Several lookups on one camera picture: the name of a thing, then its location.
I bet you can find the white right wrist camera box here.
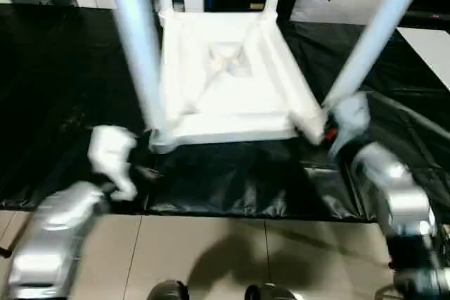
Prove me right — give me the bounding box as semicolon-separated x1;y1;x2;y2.
327;91;372;157

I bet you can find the black work mat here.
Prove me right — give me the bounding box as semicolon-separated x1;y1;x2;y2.
0;4;450;225

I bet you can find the white plastic table top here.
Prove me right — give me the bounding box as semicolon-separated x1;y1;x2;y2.
144;6;328;155

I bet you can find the white sheet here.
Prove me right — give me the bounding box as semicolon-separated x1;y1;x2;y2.
397;26;450;72

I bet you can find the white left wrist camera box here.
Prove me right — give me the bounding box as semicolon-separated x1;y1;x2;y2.
88;124;140;202

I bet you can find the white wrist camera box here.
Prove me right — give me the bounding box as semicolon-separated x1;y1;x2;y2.
88;124;140;202
327;91;372;157

